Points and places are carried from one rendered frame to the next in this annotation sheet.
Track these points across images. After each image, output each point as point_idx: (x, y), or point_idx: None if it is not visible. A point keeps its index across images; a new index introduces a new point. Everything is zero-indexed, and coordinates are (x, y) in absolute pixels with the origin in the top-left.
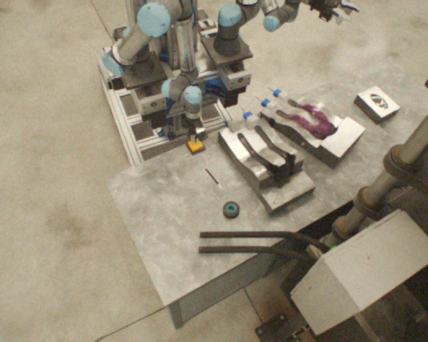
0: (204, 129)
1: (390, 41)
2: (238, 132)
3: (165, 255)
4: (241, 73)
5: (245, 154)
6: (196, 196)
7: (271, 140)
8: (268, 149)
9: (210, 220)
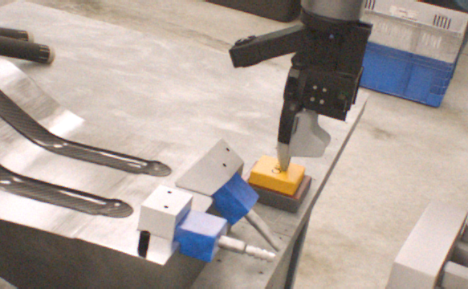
0: (261, 40)
1: None
2: (173, 176)
3: (90, 36)
4: (429, 238)
5: (78, 136)
6: (130, 109)
7: (14, 192)
8: (0, 160)
9: (46, 83)
